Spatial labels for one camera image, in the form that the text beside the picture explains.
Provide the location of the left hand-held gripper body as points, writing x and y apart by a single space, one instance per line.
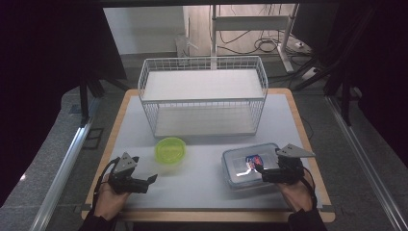
125 164

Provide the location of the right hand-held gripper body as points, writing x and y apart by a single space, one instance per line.
288 166

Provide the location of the clear plastic food container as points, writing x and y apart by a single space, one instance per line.
239 160

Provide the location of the green plastic bowl with lid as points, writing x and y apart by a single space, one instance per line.
170 150

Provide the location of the person's right hand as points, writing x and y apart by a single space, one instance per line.
296 195

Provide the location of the person's left hand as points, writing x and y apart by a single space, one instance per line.
109 200

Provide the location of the black metal stand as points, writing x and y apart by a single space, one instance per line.
85 99
345 102

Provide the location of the white power strip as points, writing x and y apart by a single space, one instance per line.
310 73

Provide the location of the black curtain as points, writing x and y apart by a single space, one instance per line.
385 70
48 80

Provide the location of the aluminium rail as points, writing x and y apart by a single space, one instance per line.
365 163
64 166

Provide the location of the white metal desk frame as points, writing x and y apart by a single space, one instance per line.
250 22

